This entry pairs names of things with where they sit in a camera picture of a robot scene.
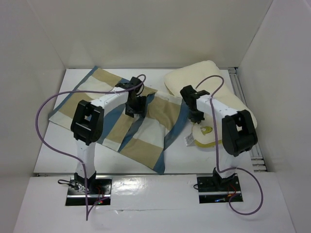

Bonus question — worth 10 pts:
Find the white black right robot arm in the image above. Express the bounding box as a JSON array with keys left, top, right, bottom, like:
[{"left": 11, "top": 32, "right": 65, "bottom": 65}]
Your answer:
[{"left": 180, "top": 85, "right": 258, "bottom": 190}]

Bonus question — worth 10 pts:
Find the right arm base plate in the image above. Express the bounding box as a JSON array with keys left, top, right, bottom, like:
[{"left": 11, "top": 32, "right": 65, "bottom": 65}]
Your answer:
[{"left": 193, "top": 174, "right": 243, "bottom": 204}]

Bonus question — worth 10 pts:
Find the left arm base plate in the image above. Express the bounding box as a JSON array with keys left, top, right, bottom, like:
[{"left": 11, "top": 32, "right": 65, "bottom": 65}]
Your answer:
[{"left": 57, "top": 177, "right": 112, "bottom": 206}]

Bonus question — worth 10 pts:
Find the white pillow care label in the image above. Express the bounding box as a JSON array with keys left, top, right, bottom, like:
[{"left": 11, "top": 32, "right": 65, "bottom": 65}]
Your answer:
[{"left": 184, "top": 134, "right": 194, "bottom": 147}]

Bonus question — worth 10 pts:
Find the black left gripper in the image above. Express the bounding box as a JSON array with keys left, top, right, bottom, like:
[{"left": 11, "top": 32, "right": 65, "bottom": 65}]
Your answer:
[{"left": 124, "top": 94, "right": 146, "bottom": 117}]

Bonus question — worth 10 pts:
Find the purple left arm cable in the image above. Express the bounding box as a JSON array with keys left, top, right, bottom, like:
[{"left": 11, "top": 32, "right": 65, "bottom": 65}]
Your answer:
[{"left": 35, "top": 74, "right": 147, "bottom": 221}]

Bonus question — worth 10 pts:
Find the blue beige striped pillowcase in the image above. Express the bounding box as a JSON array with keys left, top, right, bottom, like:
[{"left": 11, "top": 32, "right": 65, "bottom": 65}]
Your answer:
[{"left": 49, "top": 67, "right": 189, "bottom": 174}]

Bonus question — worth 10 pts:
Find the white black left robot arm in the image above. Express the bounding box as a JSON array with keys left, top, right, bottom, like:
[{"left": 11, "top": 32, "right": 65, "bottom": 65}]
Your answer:
[{"left": 70, "top": 74, "right": 146, "bottom": 194}]

